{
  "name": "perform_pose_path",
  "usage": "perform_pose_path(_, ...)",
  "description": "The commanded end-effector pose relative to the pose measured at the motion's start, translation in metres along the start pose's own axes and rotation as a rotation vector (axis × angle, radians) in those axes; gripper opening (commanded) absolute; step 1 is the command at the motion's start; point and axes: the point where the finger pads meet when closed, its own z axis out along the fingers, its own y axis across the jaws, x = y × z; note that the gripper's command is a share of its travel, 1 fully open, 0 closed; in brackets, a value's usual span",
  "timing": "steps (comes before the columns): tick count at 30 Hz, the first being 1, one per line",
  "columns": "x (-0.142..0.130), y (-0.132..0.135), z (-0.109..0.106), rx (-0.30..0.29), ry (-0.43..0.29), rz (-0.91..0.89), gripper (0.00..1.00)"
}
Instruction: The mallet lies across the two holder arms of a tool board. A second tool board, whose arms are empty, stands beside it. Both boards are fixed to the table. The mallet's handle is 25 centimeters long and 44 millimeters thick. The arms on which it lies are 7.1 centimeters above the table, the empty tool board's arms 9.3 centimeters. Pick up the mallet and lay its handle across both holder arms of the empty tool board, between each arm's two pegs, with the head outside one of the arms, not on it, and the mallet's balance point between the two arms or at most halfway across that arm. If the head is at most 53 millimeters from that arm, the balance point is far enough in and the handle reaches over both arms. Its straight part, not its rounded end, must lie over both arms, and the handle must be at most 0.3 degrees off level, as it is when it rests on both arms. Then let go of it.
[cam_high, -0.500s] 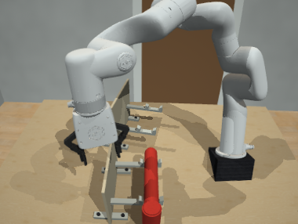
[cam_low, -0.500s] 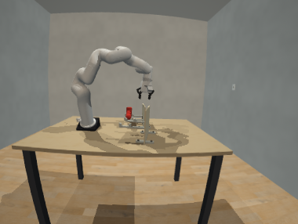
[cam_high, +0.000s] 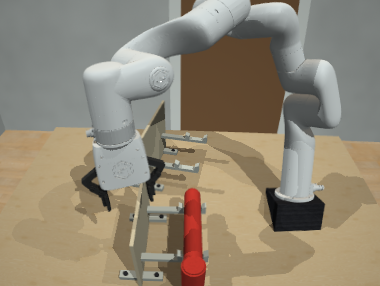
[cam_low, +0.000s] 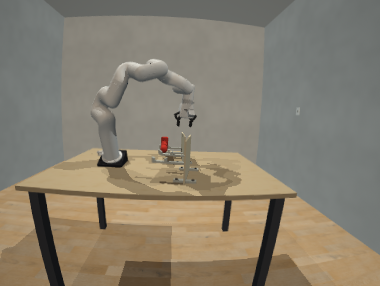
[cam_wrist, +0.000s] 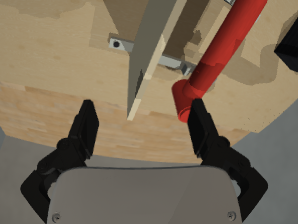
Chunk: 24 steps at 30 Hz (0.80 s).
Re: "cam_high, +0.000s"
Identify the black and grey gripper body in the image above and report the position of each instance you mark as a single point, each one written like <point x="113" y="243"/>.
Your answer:
<point x="121" y="165"/>

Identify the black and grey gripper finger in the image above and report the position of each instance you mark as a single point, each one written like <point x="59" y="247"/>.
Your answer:
<point x="156" y="173"/>
<point x="86" y="181"/>

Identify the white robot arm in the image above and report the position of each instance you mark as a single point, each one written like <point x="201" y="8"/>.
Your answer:
<point x="111" y="86"/>

